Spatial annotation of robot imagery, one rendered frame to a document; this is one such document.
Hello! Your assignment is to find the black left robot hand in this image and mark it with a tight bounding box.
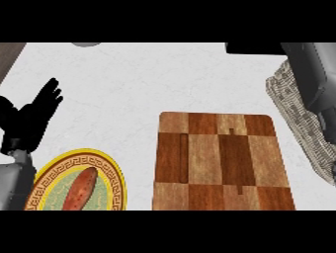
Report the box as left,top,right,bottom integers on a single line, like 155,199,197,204
0,77,64,156

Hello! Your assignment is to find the checkered wooden cutting board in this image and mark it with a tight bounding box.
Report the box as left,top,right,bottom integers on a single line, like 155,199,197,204
151,111,297,211

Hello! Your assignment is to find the red sausage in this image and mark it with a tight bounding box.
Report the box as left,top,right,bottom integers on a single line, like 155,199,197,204
59,166,99,211

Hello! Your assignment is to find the yellow rimmed patterned plate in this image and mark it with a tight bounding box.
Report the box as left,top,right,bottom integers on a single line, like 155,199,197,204
24,147,129,211

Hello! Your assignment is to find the grey round object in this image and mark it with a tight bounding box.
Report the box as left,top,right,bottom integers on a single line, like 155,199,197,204
70,42,104,48

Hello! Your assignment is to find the dark appliance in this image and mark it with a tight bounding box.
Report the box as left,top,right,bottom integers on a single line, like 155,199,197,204
225,42,287,56

